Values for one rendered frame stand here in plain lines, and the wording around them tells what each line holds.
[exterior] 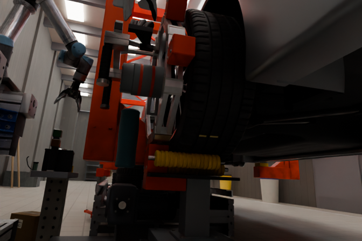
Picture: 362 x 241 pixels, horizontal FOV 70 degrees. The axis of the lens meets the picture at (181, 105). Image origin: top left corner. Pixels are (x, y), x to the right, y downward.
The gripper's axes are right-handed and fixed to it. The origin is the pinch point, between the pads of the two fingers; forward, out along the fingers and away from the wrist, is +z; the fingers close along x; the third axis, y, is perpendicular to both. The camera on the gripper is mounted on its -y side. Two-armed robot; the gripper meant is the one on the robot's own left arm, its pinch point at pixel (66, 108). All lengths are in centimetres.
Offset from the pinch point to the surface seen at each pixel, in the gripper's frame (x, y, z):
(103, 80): 5, 82, -31
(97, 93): 11.7, 19.8, -18.3
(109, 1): -2, -7, -74
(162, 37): 24, 58, -58
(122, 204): 36, 66, 19
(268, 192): 502, -276, 90
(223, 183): 548, -498, 168
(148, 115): 36, 49, -21
